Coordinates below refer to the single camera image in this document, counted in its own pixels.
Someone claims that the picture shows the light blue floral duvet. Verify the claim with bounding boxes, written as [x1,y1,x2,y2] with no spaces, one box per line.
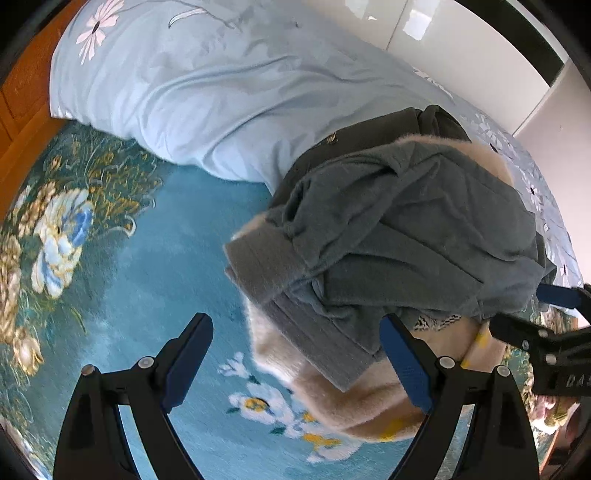
[49,1,590,284]

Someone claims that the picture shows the teal floral blanket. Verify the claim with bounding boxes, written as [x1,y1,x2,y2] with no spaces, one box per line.
[1,123,408,479]

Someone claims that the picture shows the dark olive garment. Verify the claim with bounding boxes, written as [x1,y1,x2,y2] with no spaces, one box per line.
[269,105,470,208]

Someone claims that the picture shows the grey sweatpants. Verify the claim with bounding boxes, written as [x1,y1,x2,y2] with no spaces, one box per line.
[224,135,556,391]

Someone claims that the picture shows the beige fleece sweater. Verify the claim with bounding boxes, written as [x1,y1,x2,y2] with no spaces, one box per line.
[228,133,516,443]

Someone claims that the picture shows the white wardrobe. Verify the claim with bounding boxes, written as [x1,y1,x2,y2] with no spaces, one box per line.
[299,0,591,153]

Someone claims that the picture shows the orange wooden headboard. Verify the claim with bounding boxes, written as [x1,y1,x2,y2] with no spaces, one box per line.
[1,1,84,217]

